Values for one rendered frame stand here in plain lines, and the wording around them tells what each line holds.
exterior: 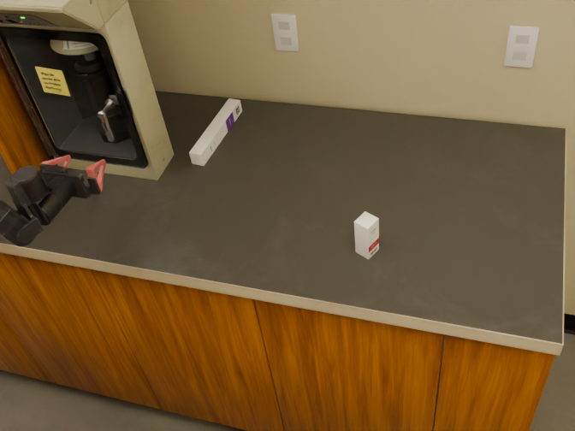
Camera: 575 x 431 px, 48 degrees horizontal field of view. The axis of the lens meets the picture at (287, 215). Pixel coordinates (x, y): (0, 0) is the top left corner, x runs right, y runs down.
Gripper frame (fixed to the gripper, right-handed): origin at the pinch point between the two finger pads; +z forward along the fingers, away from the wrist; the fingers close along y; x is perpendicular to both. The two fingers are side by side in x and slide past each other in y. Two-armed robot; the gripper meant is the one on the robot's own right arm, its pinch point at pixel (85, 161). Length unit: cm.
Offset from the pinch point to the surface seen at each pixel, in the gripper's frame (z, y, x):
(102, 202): 6.6, 6.1, 19.9
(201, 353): -7, -21, 60
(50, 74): 14.5, 13.9, -13.6
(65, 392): -4, 48, 114
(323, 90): 61, -41, 14
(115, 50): 15.9, -5.9, -20.8
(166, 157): 24.3, -5.4, 16.7
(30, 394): -8, 62, 114
